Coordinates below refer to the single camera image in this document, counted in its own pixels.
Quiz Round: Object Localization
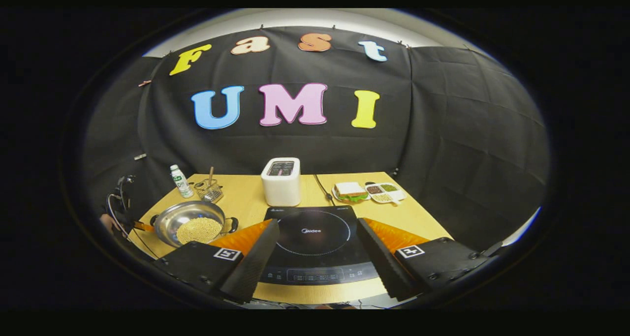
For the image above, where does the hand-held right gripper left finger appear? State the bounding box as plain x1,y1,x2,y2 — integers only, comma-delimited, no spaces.
153,219,280,305

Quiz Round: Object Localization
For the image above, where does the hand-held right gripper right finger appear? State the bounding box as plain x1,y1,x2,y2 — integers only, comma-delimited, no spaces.
356,217,490,301

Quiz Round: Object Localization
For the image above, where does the steel pot with black handles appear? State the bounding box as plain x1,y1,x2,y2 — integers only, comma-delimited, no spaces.
150,200,239,248

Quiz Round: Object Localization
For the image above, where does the black induction cooktop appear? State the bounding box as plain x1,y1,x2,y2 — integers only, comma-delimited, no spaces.
258,206,379,286

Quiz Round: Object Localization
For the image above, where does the pile of yellow soybeans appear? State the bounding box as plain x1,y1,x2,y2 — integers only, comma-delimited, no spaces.
176,217,223,244

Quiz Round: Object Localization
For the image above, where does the white bottle with green label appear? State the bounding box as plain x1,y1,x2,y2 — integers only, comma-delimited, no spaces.
170,165,194,199

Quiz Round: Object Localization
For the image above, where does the white divided tray of beans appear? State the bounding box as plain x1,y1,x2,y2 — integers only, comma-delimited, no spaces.
364,182,407,205

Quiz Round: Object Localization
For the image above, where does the small white plate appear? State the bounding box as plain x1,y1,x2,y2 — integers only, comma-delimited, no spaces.
332,184,371,204

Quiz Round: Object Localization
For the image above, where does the white toaster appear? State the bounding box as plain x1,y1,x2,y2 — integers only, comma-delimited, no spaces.
261,157,301,207

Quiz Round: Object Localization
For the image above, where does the wire mesh basket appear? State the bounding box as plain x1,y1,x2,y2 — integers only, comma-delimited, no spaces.
194,179,224,203

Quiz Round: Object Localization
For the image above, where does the black power cable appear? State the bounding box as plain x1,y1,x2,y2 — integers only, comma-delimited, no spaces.
313,174,335,206

